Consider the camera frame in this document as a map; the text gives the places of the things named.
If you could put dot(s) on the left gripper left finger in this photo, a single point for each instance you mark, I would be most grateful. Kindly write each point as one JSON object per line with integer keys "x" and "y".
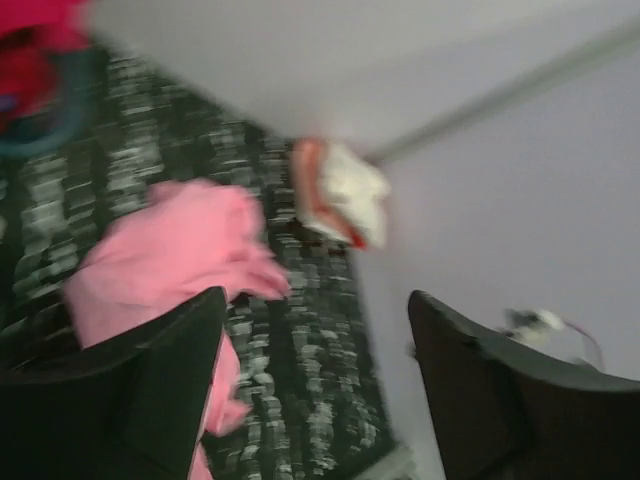
{"x": 128, "y": 408}

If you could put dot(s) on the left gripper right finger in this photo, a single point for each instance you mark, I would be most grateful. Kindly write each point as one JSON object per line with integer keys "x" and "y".
{"x": 501, "y": 410}

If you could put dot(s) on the light pink t-shirt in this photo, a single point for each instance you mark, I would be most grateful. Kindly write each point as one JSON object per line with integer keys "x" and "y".
{"x": 193, "y": 235}

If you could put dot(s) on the blue plastic basket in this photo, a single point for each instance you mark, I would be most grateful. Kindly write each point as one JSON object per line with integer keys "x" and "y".
{"x": 71, "y": 101}

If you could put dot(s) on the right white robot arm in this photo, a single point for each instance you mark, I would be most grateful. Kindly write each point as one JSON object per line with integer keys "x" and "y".
{"x": 534, "y": 327}

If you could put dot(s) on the red folded t-shirt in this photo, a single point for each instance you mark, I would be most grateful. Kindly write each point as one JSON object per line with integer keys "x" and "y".
{"x": 334, "y": 224}

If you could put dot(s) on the white folded t-shirt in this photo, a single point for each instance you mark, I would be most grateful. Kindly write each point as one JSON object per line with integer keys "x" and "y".
{"x": 357, "y": 189}

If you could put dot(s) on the peach folded t-shirt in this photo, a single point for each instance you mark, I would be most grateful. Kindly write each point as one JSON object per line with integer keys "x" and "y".
{"x": 306, "y": 160}

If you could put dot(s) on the dark red t-shirt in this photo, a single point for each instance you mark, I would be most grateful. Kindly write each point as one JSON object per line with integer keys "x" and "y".
{"x": 28, "y": 78}

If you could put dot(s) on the magenta t-shirt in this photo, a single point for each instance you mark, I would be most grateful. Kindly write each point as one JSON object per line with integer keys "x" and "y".
{"x": 58, "y": 25}

